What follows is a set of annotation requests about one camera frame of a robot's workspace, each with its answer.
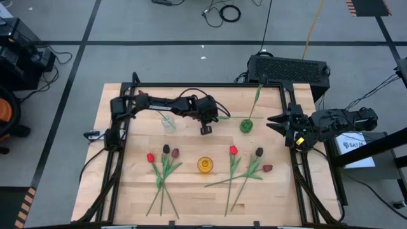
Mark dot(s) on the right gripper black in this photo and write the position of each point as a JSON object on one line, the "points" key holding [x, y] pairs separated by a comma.
{"points": [[299, 125]]}

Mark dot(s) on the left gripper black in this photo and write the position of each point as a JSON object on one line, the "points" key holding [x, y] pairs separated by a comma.
{"points": [[206, 108]]}

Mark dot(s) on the black artificial tulip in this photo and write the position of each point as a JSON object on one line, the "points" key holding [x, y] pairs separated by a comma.
{"points": [[258, 93], [166, 149], [259, 152]]}

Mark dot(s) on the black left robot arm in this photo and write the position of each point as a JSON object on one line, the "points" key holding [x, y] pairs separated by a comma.
{"points": [[159, 106]]}

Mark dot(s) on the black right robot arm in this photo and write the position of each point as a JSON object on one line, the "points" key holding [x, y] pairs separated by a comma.
{"points": [[343, 122]]}

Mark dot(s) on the green glass vase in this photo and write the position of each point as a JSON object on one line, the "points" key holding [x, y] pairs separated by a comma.
{"points": [[246, 126]]}

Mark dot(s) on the clear glass vase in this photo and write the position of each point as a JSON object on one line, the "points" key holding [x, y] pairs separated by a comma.
{"points": [[168, 124]]}

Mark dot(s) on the yellow glass vase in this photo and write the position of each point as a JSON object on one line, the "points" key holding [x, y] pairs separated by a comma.
{"points": [[200, 165]]}

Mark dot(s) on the small yellow tag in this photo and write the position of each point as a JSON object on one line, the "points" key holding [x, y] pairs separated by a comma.
{"points": [[300, 141]]}

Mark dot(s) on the black perforated computer case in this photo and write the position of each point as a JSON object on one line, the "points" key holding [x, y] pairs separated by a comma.
{"points": [[286, 68]]}

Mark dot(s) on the white printed paper sheet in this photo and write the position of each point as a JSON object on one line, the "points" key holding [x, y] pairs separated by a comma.
{"points": [[356, 156]]}

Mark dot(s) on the black power strip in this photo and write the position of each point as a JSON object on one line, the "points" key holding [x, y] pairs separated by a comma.
{"points": [[162, 2]]}

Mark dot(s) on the black side stand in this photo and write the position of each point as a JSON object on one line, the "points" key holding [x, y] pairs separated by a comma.
{"points": [[388, 171]]}

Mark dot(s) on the black power adapter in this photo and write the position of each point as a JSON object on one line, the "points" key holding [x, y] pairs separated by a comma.
{"points": [[399, 205]]}

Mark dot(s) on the black orange striped mat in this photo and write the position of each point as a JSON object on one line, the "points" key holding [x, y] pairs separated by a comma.
{"points": [[9, 206], [369, 8]]}

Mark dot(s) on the black equipment rack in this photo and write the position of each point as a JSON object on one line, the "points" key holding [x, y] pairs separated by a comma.
{"points": [[19, 63]]}

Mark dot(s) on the orange and black machine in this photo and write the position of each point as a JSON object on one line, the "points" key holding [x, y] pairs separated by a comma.
{"points": [[4, 111]]}

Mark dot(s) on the black aluminium table frame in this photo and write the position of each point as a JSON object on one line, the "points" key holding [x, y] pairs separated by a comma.
{"points": [[222, 85]]}

